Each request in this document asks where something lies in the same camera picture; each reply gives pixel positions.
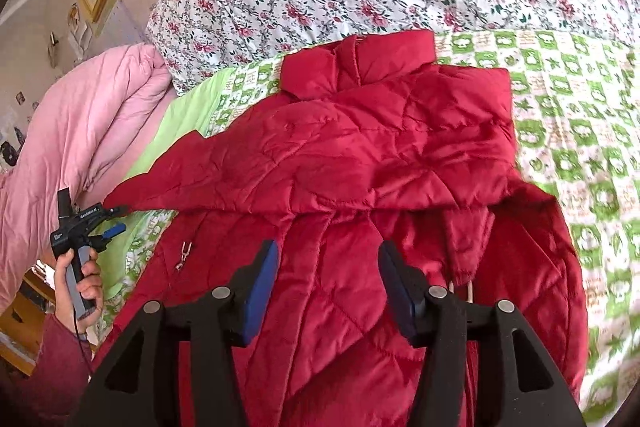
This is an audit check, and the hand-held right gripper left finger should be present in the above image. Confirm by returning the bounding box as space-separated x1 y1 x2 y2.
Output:
75 239 280 427

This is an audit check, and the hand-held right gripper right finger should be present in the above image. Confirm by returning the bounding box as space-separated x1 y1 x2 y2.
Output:
377 239 588 427

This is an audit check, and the red quilted jacket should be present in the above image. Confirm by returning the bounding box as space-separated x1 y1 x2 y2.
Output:
92 29 588 427

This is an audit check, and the person's left forearm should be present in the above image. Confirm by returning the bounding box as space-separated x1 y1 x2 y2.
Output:
20 314 96 427

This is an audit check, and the person's left hand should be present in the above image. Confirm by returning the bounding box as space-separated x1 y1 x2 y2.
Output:
54 252 104 335

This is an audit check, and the pink quilt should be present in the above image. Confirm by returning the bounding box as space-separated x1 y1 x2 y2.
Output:
0 43 176 313

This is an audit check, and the wooden furniture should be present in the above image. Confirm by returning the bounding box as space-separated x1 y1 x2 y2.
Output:
0 257 56 373

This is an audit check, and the green patterned bed sheet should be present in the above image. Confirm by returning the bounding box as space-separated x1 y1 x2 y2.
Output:
95 29 640 423

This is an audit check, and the thin black cable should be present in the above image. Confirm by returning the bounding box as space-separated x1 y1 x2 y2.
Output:
74 307 97 375

